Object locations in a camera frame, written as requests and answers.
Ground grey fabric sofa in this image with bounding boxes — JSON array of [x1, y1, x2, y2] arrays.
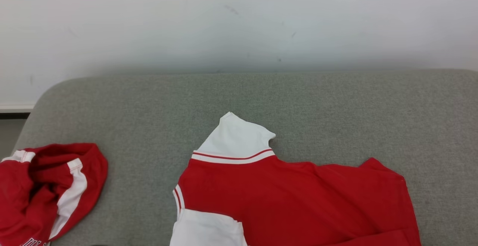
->
[[0, 69, 478, 246]]

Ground red shirt with white sleeves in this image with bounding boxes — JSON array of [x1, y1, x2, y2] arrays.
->
[[169, 112, 422, 246]]

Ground red shorts with white stripe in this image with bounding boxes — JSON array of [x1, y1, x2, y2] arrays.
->
[[0, 143, 109, 246]]

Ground white wall baseboard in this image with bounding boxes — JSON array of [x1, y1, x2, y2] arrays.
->
[[0, 103, 36, 114]]

